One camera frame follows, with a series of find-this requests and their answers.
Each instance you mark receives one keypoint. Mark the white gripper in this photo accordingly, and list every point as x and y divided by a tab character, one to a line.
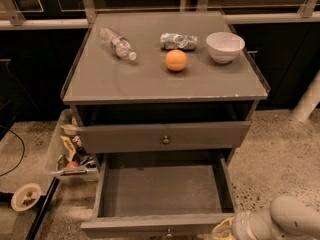
239	226

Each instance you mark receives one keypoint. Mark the grey drawer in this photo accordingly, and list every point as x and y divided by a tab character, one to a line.
167	193
162	137

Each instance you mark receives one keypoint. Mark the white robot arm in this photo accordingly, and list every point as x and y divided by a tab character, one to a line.
285	219

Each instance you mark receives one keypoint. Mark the grey top drawer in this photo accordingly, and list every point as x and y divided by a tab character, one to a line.
162	137

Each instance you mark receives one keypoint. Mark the grey drawer cabinet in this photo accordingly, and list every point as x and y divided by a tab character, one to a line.
103	89

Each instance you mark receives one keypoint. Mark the white pipe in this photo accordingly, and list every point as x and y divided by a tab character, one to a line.
309	100

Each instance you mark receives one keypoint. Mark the red apple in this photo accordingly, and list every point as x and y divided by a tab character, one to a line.
72	164

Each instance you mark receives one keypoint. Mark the clear plastic storage bin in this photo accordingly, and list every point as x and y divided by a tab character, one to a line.
57	156

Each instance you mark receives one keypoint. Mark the orange fruit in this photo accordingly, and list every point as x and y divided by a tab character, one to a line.
176	60

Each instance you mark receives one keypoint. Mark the yellow snack bag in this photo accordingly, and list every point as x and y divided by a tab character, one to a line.
69	146

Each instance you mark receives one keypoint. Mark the white cup in bin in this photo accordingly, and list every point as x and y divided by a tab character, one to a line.
69	129

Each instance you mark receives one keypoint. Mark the white ceramic bowl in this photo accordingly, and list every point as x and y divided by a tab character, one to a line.
224	47

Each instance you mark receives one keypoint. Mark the crumpled silver chip bag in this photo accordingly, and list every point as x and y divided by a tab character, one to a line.
170	41

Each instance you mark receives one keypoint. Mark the white plate with scraps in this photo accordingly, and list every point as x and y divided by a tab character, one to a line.
26	197

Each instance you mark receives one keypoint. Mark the clear plastic water bottle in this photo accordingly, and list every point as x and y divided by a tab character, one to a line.
118	44

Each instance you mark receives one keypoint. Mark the metal railing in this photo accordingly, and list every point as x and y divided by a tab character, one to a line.
59	14

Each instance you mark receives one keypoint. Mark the black floor rail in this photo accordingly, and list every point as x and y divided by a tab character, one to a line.
44	204

